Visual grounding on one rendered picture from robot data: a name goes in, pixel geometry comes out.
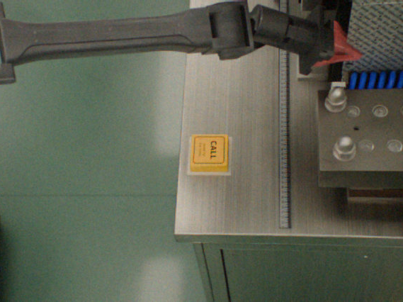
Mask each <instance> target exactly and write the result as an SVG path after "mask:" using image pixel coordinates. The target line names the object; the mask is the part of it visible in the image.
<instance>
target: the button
mask: <svg viewBox="0 0 403 302"><path fill-rule="evenodd" d="M228 149H229V138H228V135H192V137H191V158H190V168H191V171H192V172H227V169H228Z"/></svg>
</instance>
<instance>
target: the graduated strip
mask: <svg viewBox="0 0 403 302"><path fill-rule="evenodd" d="M279 11H281V12H283V13H284V12H286V13H289V14H290V0H279ZM278 134H279V228H292V213H291V161H290V52H288V51H286V50H280V49H278Z"/></svg>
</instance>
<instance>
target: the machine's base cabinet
mask: <svg viewBox="0 0 403 302"><path fill-rule="evenodd" d="M193 246H194V249H195V257H196V259H197V263H198V268H199V272H200V276H201V279H202V283H203V288H204V291H205V296H206V299H207V302H403V247H395V246H360V245H311V244H274V243H212V242H193Z"/></svg>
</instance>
